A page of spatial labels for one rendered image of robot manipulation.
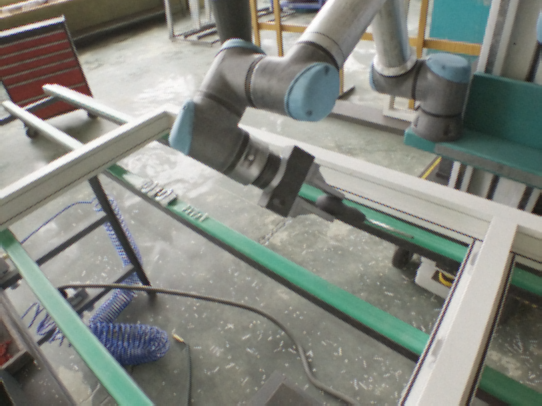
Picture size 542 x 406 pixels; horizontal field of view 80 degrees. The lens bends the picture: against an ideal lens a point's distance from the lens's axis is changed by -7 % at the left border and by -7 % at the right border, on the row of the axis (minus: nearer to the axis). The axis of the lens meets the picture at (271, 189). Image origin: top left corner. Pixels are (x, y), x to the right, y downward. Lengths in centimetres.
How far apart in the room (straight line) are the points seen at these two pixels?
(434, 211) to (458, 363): 34
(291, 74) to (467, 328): 44
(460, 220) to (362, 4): 45
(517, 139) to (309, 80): 108
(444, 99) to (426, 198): 62
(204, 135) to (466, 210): 51
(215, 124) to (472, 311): 48
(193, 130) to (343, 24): 29
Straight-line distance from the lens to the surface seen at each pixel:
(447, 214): 78
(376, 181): 79
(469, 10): 431
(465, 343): 56
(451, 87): 131
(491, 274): 64
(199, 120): 58
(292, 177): 65
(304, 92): 51
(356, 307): 64
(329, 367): 153
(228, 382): 154
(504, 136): 149
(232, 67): 60
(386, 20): 116
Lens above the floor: 139
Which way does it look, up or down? 38 degrees down
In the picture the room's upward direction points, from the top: 7 degrees counter-clockwise
